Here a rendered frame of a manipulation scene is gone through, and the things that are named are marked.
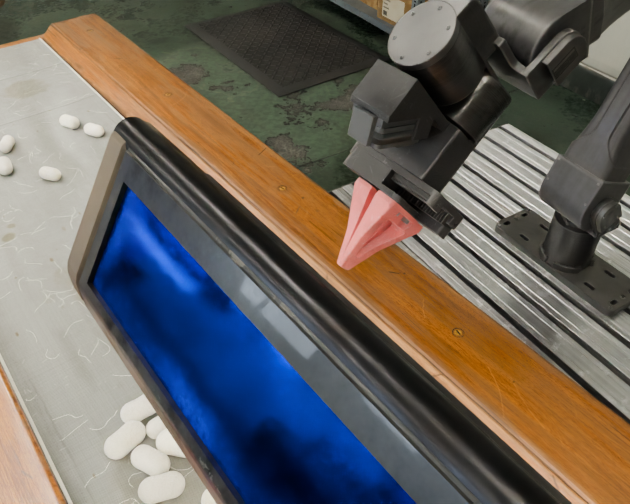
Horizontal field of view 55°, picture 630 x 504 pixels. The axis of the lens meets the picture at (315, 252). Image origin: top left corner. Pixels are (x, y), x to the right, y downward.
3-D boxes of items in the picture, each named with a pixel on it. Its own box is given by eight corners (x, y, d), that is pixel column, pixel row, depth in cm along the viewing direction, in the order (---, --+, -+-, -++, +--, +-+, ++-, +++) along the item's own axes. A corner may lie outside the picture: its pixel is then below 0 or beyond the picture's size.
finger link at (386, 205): (340, 271, 51) (410, 181, 50) (290, 227, 55) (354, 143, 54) (375, 291, 56) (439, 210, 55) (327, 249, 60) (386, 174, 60)
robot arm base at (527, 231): (631, 272, 69) (669, 250, 72) (503, 183, 81) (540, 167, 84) (608, 318, 74) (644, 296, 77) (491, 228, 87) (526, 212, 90)
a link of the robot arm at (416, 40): (433, 87, 43) (555, -49, 41) (366, 43, 49) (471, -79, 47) (489, 161, 52) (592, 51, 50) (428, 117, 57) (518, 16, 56)
